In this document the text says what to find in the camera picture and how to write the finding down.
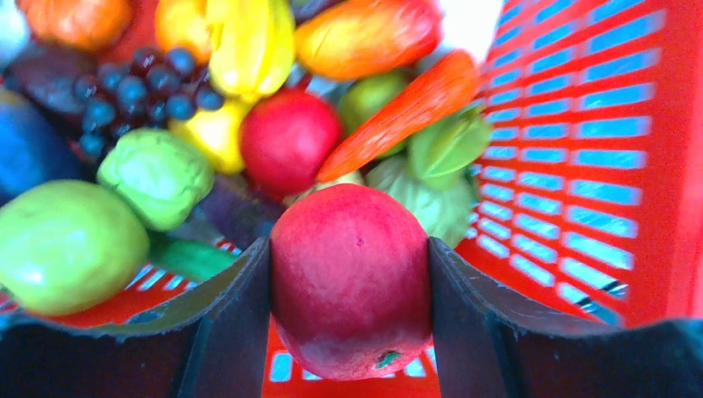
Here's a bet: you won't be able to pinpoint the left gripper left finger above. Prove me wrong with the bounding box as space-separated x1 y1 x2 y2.
1 238 270 397

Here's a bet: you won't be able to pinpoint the orange red toy mango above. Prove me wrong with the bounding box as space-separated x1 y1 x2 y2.
294 1 444 80

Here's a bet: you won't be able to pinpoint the orange toy carrot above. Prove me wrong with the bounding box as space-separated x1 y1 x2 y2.
316 49 480 182

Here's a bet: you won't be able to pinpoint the green toy pear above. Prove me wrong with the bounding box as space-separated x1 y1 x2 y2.
337 70 410 136

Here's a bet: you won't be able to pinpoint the purple toy eggplant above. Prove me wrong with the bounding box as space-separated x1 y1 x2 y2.
1 89 88 204

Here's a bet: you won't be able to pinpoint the yellow toy pepper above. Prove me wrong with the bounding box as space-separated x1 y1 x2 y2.
167 99 252 175

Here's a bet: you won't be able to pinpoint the white toy radish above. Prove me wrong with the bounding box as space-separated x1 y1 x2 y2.
433 0 503 65

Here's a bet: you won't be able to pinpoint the red toy apple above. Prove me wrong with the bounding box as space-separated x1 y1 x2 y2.
270 183 432 381

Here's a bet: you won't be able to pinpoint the green toy pepper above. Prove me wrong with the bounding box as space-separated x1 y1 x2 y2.
97 128 215 231

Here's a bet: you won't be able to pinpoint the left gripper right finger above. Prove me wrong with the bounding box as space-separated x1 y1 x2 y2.
428 238 702 397

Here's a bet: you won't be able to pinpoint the purple toy grapes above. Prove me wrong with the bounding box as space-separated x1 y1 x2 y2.
72 47 225 162

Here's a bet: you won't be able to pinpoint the red toy pomegranate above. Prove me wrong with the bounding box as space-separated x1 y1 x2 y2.
240 89 344 196

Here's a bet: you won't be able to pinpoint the yellow green toy starfruit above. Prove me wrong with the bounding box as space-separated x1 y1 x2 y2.
205 0 295 103

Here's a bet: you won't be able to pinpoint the red plastic basket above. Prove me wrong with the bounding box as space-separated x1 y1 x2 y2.
0 0 703 398

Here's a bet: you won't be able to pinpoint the orange toy pumpkin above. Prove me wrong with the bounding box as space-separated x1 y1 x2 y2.
17 0 133 52

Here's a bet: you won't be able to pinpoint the green toy apple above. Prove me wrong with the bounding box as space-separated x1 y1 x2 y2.
1 180 150 316

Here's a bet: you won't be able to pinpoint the green toy leaf vegetable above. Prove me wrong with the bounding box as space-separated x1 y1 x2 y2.
366 106 492 248

